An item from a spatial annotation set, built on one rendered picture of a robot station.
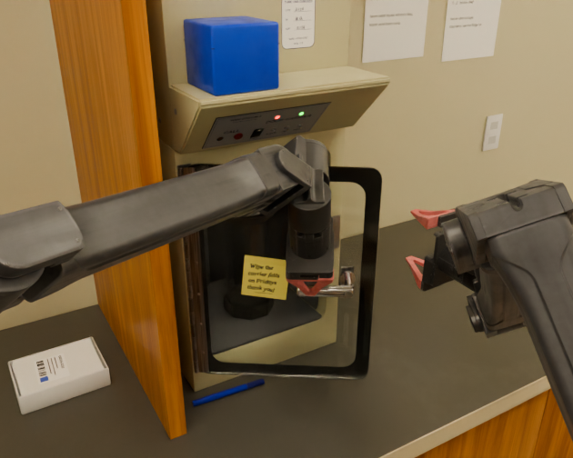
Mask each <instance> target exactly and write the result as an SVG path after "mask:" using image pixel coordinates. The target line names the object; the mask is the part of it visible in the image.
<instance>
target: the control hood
mask: <svg viewBox="0 0 573 458"><path fill-rule="evenodd" d="M389 83H390V78H389V76H386V75H380V74H376V73H372V72H368V71H366V70H362V69H358V68H355V67H351V66H340V67H331V68H323V69H315V70H306V71H297V72H289V73H281V74H279V87H278V88H277V89H271V90H264V91H256V92H248V93H241V94H233V95H219V96H214V95H211V94H210V93H208V92H205V91H203V90H201V89H199V88H197V87H195V86H193V85H191V84H189V83H187V84H179V85H171V87H169V91H170V102H171V113H172V123H173V134H174V145H175V150H176V151H178V152H179V153H180V154H189V153H194V152H200V151H205V150H211V149H217V148H222V147H228V146H233V145H239V144H249V143H254V142H260V141H265V140H271V139H277V138H282V137H289V136H294V135H300V134H310V133H315V132H321V131H326V130H332V129H338V128H343V127H349V126H353V125H354V124H355V123H356V122H357V121H358V120H359V118H360V117H361V116H362V115H363V114H364V113H365V111H366V110H367V109H368V108H369V107H370V106H371V105H372V104H373V103H374V102H375V100H376V99H377V98H378V97H379V96H380V94H381V93H382V92H383V91H384V90H385V89H386V87H387V86H388V84H389ZM328 102H331V103H330V105H329V106H328V107H327V109H326V111H325V112H324V113H323V114H322V115H321V116H320V118H319V119H318V120H317V122H316V123H315V125H314V126H313V127H312V129H311V130H310V131H309V132H304V133H299V134H289V135H283V136H278V137H272V138H266V139H260V140H255V141H249V142H244V143H238V144H228V145H222V146H216V147H210V148H205V149H202V147H203V145H204V143H205V141H206V138H207V136H208V134H209V132H210V130H211V128H212V125H213V123H214V121H215V120H216V118H218V117H224V116H231V115H243V114H250V113H256V112H264V111H270V110H276V109H283V108H289V107H296V106H303V105H315V104H322V103H328Z"/></svg>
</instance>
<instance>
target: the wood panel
mask: <svg viewBox="0 0 573 458"><path fill-rule="evenodd" d="M49 3H50V8H51V14H52V20H53V26H54V31H55V42H56V48H57V53H58V59H59V64H60V71H61V76H62V82H63V87H64V93H65V104H66V110H67V115H68V121H69V127H70V133H71V138H72V144H73V149H74V156H75V166H76V171H77V177H78V183H79V189H80V194H81V200H82V203H84V202H88V201H92V200H95V199H98V198H102V197H106V196H109V195H112V194H118V193H122V192H125V191H128V190H132V189H136V188H138V187H142V186H146V185H149V184H155V183H158V182H162V181H163V177H162V167H161V158H160V149H159V139H158V130H157V120H156V101H155V92H154V82H153V73H152V64H151V54H150V44H149V34H148V25H147V15H146V0H49ZM94 279H95V290H96V296H97V301H98V305H99V307H100V308H101V310H102V312H103V314H104V316H105V318H106V320H107V321H108V323H109V325H110V327H111V329H112V331H113V333H114V335H115V336H116V339H117V341H118V342H119V344H120V346H121V348H122V349H123V351H124V353H125V355H126V358H127V360H128V362H130V364H131V366H132V368H133V370H134V372H135V374H136V376H137V378H138V380H139V382H140V383H141V385H142V387H143V389H144V390H145V392H146V395H147V397H148V399H149V401H150V403H151V404H152V405H153V407H154V409H155V411H156V414H157V416H158V417H159V419H160V421H161V423H162V424H163V426H164V428H165V430H166V432H167V434H168V436H169V438H170V440H171V439H174V438H177V437H178V436H181V435H183V434H186V415H185V405H184V395H183V385H182V376H181V367H180V357H179V348H178V338H177V329H176V310H175V301H174V291H173V282H172V272H171V263H170V253H169V244H165V245H163V246H160V247H158V248H156V249H154V250H151V251H149V252H146V253H144V254H140V255H139V256H136V257H134V258H131V259H129V260H126V261H124V262H122V263H120V264H116V265H114V266H111V267H109V268H106V269H105V270H102V271H100V272H97V273H95V274H94Z"/></svg>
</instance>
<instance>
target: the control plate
mask: <svg viewBox="0 0 573 458"><path fill-rule="evenodd" d="M330 103H331V102H328V103H322V104H315V105H303V106H296V107H289V108H283V109H276V110H270V111H264V112H256V113H250V114H238V115H231V116H224V117H218V118H216V120H215V121H214V123H213V125H212V128H211V130H210V132H209V134H208V136H207V138H206V141H205V143H204V145H203V147H202V149H205V148H210V147H216V146H222V145H228V144H238V143H244V142H249V141H255V140H260V139H266V138H272V137H278V136H283V135H289V134H299V133H304V132H309V131H310V130H311V129H312V127H313V126H314V125H315V123H316V122H317V120H318V119H319V118H320V116H321V115H322V114H323V113H324V112H325V111H326V109H327V107H328V106H329V105H330ZM301 112H305V113H304V114H302V115H298V114H299V113H301ZM277 115H281V116H280V118H278V119H274V117H275V116H277ZM299 124H302V128H299V127H297V126H298V125H299ZM286 126H290V127H289V128H288V129H289V130H288V131H287V130H286V129H284V128H285V127H286ZM260 128H264V130H263V132H262V133H261V135H260V136H258V137H252V138H250V136H251V135H252V133H253V132H254V130H255V129H260ZM273 128H276V132H275V133H273V132H271V129H273ZM236 134H243V137H242V138H240V139H237V140H236V139H235V138H234V136H235V135H236ZM221 136H222V137H224V138H223V139H222V140H220V141H217V138H218V137H221Z"/></svg>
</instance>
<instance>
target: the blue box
mask: <svg viewBox="0 0 573 458"><path fill-rule="evenodd" d="M184 33H185V39H184V41H185V46H186V70H187V82H188V83H189V84H191V85H193V86H195V87H197V88H199V89H201V90H203V91H205V92H208V93H210V94H211V95H214V96H219V95H233V94H241V93H248V92H256V91H264V90H271V89H277V88H278V87H279V44H280V43H279V40H278V22H275V21H269V20H265V19H260V18H255V17H250V16H245V15H244V16H227V17H210V18H194V19H185V20H184Z"/></svg>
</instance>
